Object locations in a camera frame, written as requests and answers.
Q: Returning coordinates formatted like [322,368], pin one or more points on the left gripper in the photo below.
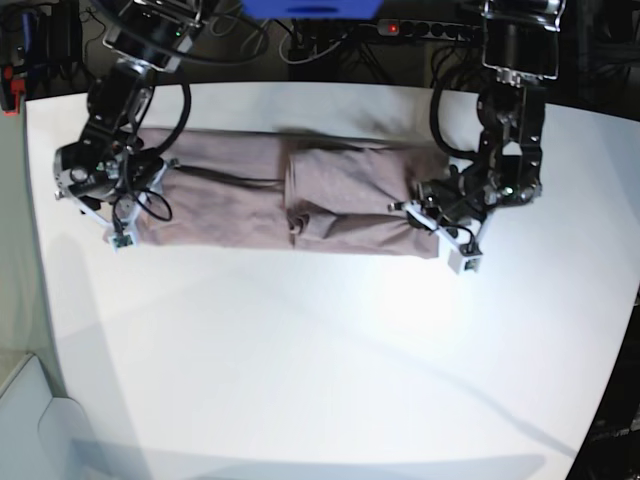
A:
[458,207]

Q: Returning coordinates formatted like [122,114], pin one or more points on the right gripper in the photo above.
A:
[117,190]

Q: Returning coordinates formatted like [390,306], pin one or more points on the mauve pink t-shirt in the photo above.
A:
[294,192]

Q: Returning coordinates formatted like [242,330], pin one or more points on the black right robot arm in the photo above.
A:
[149,37]

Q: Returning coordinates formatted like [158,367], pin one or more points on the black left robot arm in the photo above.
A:
[521,52]

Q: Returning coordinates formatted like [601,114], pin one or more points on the red black clamp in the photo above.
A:
[12,90]

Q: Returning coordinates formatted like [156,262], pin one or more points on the black power strip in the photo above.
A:
[429,30]

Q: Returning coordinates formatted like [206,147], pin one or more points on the blue box at top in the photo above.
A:
[311,9]

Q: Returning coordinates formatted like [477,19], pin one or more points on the white bin corner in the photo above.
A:
[40,433]

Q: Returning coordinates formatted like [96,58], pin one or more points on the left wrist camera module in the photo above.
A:
[461,261]

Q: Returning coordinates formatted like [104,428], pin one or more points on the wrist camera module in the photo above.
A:
[461,261]
[121,240]

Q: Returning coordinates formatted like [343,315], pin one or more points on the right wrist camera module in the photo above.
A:
[121,240]

